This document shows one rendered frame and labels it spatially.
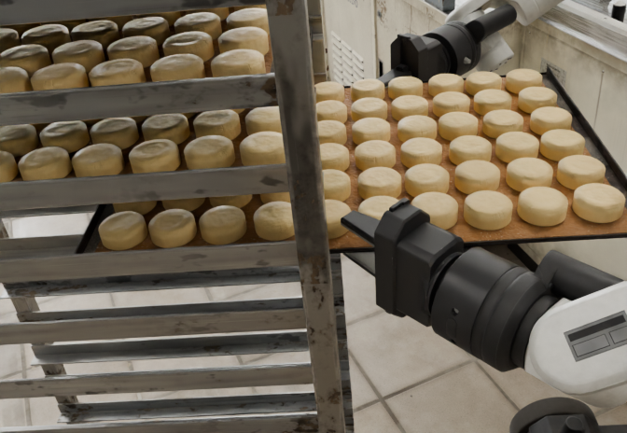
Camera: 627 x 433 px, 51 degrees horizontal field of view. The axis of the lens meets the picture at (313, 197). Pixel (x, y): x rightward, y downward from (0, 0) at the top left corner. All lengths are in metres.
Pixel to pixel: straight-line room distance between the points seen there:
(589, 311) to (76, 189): 0.46
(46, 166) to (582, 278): 0.51
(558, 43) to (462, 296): 1.35
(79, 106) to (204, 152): 0.13
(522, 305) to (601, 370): 0.08
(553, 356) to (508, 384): 1.43
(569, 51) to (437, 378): 0.94
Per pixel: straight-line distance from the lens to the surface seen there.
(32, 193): 0.69
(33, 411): 2.12
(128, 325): 0.77
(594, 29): 1.76
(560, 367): 0.53
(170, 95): 0.60
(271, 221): 0.70
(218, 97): 0.59
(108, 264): 0.72
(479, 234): 0.71
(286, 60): 0.54
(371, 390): 1.92
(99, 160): 0.70
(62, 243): 1.28
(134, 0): 0.57
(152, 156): 0.68
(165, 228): 0.73
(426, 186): 0.75
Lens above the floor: 1.47
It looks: 33 degrees down
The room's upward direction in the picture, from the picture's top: 6 degrees counter-clockwise
